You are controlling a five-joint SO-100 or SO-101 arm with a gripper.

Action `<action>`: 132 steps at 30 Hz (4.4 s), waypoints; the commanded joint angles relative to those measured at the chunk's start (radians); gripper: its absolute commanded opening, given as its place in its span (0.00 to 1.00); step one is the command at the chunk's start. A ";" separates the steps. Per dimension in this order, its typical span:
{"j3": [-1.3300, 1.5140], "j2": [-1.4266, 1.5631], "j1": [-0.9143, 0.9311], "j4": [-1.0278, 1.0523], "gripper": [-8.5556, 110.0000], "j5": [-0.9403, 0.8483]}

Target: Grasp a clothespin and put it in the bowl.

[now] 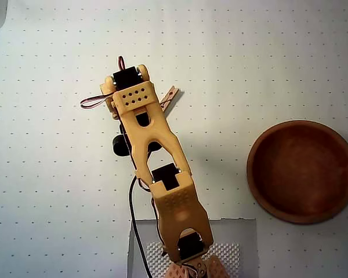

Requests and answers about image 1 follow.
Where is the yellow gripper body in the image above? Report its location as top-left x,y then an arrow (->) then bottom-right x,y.
109,97 -> 123,120

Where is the wooden clothespin with metal spring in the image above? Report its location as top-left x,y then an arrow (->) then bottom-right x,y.
158,85 -> 180,117

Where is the brown wooden bowl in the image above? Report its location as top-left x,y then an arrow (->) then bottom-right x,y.
245,120 -> 348,224

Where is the white dotted paper sheet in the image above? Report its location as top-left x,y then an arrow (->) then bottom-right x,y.
0,0 -> 348,278

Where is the white textured anti-slip mat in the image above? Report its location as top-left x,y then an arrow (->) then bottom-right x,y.
147,242 -> 241,278

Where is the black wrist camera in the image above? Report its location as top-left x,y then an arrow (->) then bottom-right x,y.
111,121 -> 163,159

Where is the black camera cable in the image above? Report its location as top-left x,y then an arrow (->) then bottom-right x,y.
128,176 -> 153,278

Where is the grey metal base plate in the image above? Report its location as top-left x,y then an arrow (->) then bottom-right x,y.
127,217 -> 259,278

